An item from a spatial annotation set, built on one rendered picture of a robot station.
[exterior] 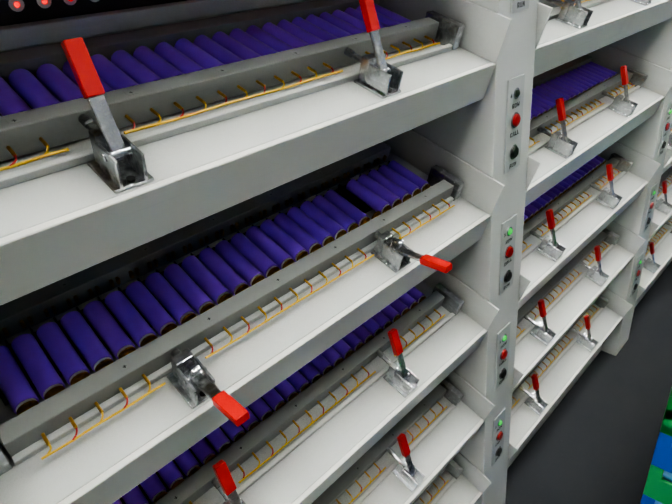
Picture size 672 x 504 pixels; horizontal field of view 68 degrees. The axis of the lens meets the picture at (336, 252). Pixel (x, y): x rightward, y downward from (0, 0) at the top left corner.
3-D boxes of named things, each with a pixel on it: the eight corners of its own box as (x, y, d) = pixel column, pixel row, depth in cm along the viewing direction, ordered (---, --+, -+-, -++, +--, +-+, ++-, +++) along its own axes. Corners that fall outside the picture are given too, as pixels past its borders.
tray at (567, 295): (625, 266, 130) (656, 226, 120) (503, 401, 95) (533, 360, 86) (556, 224, 139) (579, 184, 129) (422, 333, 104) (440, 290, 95)
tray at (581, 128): (653, 115, 111) (692, 53, 101) (514, 215, 76) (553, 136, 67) (571, 77, 120) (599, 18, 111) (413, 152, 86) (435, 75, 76)
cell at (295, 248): (271, 228, 60) (307, 259, 57) (259, 234, 59) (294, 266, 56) (272, 216, 58) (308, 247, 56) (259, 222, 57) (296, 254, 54)
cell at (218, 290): (196, 264, 54) (232, 301, 51) (181, 271, 53) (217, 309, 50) (195, 252, 53) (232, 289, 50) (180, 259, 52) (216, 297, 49)
